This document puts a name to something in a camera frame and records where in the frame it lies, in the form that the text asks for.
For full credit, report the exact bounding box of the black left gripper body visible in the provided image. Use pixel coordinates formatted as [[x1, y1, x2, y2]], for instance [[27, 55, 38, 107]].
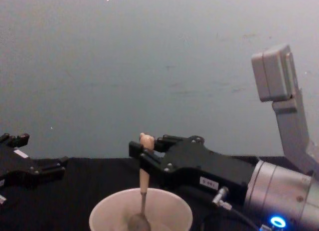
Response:
[[0, 142, 35, 191]]

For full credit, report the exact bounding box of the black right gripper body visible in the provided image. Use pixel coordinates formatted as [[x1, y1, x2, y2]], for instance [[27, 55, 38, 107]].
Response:
[[156, 135, 260, 206]]

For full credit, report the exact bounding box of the spoon with pale wooden handle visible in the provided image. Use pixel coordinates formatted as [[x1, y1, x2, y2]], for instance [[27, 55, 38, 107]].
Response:
[[127, 132, 157, 231]]

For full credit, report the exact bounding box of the black table cloth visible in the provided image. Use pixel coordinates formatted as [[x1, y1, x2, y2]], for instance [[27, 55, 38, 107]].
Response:
[[0, 155, 304, 231]]

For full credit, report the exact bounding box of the white paper cup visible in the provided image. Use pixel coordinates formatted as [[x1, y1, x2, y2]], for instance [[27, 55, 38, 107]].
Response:
[[89, 188, 193, 231]]

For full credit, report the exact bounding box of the thin dark cable silver plug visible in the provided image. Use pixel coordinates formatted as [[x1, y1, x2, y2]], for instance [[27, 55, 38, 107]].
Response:
[[212, 187, 261, 231]]

